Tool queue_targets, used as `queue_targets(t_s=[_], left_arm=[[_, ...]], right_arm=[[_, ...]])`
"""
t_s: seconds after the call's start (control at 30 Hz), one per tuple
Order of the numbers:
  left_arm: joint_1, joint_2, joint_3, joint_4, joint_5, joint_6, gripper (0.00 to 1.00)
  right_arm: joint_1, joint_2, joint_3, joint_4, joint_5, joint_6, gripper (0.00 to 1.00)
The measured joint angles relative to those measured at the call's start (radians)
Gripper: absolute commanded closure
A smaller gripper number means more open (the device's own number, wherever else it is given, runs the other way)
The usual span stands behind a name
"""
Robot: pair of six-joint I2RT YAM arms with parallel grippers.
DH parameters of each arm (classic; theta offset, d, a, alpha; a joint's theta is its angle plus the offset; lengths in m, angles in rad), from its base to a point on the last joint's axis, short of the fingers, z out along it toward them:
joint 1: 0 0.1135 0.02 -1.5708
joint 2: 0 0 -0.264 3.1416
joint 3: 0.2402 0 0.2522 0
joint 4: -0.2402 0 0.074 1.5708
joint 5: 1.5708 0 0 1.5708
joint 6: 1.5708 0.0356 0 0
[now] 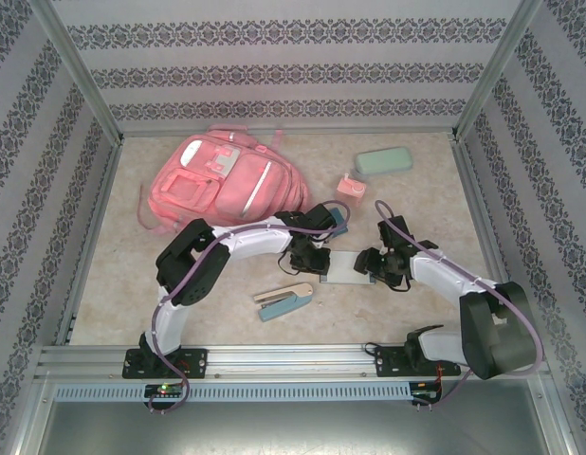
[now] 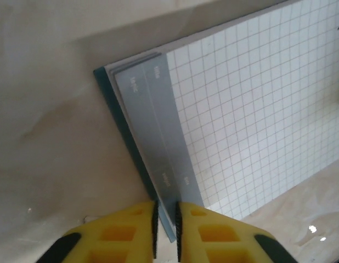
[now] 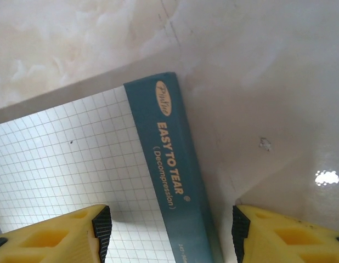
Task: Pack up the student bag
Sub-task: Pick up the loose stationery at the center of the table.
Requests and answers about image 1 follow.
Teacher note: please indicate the small pink box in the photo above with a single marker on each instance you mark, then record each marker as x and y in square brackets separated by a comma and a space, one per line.
[350, 189]

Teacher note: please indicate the small teal notebook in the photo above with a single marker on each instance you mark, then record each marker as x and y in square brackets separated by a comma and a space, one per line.
[341, 223]

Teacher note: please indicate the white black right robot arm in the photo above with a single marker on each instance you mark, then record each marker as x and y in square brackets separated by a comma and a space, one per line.
[444, 275]

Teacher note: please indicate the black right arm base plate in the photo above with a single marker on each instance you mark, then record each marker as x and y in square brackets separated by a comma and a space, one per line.
[392, 362]

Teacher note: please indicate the wide aluminium mounting rail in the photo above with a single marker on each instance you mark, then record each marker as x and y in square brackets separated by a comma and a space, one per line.
[283, 360]

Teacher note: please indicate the navy book with yellow label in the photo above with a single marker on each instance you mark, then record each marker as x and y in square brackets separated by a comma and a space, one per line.
[345, 265]

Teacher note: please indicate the small circuit board blue light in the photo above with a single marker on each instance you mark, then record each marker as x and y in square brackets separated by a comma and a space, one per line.
[428, 395]

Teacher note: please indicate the blue and cream stapler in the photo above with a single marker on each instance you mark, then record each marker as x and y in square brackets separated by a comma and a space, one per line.
[283, 305]

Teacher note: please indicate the pink school backpack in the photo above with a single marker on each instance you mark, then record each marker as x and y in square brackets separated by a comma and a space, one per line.
[226, 180]

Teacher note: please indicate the aluminium frame rail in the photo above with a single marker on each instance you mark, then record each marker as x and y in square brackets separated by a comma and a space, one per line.
[91, 237]
[350, 131]
[487, 237]

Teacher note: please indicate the mint green pencil case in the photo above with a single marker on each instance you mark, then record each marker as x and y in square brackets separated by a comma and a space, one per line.
[383, 161]

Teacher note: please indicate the aluminium frame post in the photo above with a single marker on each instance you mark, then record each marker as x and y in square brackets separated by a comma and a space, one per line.
[77, 71]
[497, 71]

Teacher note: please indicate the small circuit board green light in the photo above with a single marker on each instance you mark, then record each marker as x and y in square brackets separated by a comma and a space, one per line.
[165, 390]

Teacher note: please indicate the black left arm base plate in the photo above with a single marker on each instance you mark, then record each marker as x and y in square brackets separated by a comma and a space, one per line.
[193, 362]

